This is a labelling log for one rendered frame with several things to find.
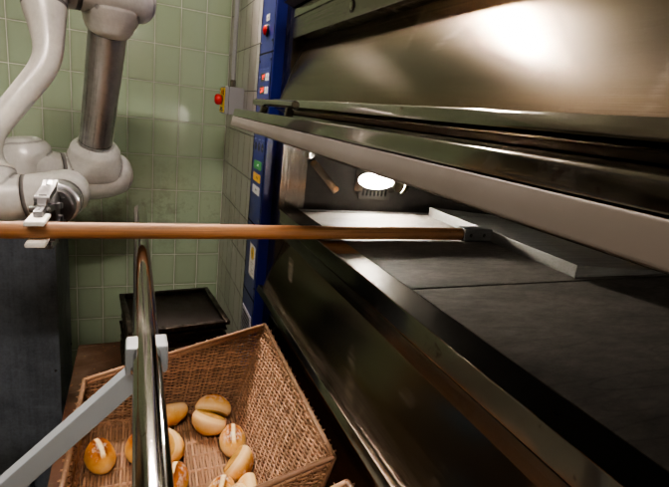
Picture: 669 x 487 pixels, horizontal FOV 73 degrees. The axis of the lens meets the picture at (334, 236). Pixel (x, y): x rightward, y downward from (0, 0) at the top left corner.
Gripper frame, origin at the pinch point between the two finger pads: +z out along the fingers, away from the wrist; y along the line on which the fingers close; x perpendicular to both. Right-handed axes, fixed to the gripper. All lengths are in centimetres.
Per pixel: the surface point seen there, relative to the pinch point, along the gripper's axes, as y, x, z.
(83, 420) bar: 11.2, -10.7, 40.0
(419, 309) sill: 2, -56, 37
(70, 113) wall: -14, 9, -121
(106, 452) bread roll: 56, -10, -8
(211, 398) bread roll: 54, -35, -21
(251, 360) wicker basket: 46, -46, -25
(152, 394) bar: 2, -18, 50
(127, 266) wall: 51, -12, -121
